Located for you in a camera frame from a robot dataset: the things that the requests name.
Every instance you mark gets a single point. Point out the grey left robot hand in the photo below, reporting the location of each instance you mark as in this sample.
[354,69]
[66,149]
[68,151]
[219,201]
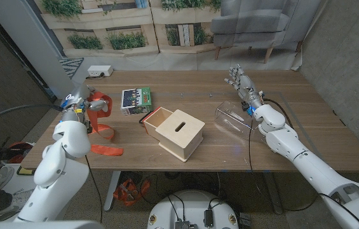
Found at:
[74,98]

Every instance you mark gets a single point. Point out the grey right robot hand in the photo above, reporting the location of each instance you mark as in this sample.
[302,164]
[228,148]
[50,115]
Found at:
[246,86]

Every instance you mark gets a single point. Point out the orange ribbon spool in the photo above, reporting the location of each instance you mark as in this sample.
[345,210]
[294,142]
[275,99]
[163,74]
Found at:
[94,121]

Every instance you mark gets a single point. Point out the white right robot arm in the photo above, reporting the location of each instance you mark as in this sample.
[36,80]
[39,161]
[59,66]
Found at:
[312,171]

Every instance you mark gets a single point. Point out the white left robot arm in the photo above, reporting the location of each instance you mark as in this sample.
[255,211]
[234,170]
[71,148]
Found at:
[61,171]

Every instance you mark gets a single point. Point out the clear plastic clamshell container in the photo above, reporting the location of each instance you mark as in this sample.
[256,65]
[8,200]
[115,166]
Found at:
[233,121]

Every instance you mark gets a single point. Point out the wooden drawer box with slot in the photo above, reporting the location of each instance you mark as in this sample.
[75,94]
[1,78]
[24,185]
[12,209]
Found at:
[180,133]

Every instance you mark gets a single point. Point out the white power strip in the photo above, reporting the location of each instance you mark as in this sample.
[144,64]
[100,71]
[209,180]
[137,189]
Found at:
[99,70]

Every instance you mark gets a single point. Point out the green Peanuts puzzle box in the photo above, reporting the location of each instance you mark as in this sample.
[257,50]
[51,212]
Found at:
[136,98]

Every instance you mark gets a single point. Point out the red object on floor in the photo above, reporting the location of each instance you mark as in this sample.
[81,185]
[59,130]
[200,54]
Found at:
[18,151]

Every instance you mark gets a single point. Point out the yellow floor pad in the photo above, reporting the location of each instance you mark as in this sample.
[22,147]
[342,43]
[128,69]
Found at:
[26,171]

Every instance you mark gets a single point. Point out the printed garden armchair backdrop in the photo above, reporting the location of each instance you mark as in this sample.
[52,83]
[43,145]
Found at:
[173,35]

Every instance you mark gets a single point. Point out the white table leg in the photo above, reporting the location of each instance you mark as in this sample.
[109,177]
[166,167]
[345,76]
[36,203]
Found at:
[112,191]

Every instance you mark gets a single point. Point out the orange tool under table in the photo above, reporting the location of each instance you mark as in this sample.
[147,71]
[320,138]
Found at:
[128,192]

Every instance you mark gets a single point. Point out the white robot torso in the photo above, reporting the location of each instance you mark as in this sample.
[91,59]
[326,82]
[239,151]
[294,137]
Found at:
[192,206]

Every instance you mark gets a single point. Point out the black adapter on torso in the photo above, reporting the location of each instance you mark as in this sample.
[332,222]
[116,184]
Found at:
[208,217]

